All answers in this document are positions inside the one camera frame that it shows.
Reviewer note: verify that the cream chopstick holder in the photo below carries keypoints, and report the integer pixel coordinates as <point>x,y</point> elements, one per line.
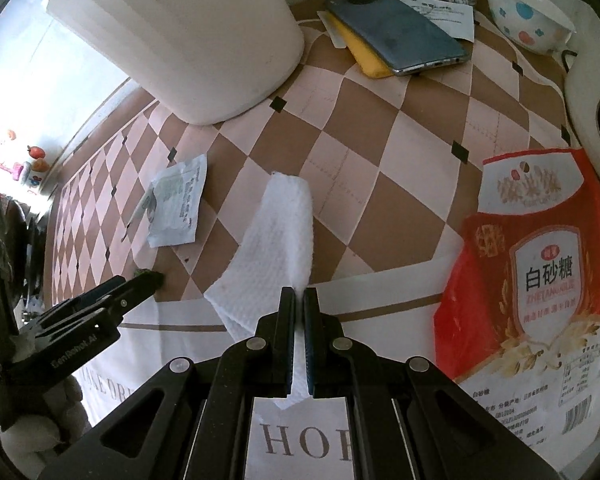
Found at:
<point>190,30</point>

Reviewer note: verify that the grey-blue smartphone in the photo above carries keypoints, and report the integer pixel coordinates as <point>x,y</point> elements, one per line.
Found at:
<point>395,30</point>

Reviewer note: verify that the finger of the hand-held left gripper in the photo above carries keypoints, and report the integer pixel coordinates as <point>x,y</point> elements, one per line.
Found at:
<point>130,296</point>
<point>95,291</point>

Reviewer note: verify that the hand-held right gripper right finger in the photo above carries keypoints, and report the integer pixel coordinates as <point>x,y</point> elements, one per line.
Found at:
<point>311,310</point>

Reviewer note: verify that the white printed paper packet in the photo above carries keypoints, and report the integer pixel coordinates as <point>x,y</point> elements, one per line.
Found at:
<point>445,15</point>

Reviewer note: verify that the cream electric kettle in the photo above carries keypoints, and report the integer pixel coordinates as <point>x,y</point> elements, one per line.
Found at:
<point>590,110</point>

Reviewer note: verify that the checkered brown tablecloth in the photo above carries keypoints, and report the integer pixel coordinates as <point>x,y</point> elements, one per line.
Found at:
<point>370,160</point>

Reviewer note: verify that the white paper tissue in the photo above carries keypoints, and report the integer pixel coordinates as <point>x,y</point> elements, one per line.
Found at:
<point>275,240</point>

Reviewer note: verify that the red and white sugar bag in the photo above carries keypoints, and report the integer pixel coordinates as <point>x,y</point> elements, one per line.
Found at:
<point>540,285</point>

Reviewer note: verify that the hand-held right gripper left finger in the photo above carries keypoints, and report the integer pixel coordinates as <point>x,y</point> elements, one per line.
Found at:
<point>287,310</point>

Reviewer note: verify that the white printed sachet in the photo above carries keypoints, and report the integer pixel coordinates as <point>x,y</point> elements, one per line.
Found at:
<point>177,205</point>

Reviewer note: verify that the person's left hand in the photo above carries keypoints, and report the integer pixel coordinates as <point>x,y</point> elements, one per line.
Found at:
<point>30,430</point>

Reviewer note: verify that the white dotted bowl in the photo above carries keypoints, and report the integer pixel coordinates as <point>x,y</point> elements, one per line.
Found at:
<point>525,15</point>

